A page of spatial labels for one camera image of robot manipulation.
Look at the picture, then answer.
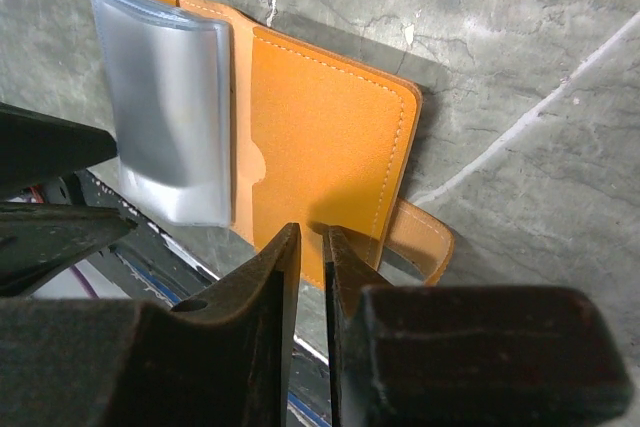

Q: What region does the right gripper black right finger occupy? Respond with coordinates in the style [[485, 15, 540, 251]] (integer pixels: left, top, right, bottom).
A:
[[323, 226, 633, 426]]

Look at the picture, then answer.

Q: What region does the tan leather card holder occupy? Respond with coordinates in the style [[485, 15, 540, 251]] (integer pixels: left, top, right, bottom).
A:
[[89, 0, 456, 291]]

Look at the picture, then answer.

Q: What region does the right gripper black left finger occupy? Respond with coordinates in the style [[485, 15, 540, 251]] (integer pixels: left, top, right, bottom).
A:
[[1, 223, 301, 426]]

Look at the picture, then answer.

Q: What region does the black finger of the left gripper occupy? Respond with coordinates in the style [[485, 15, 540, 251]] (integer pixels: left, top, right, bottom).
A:
[[1, 202, 137, 297], [0, 103, 117, 197]]

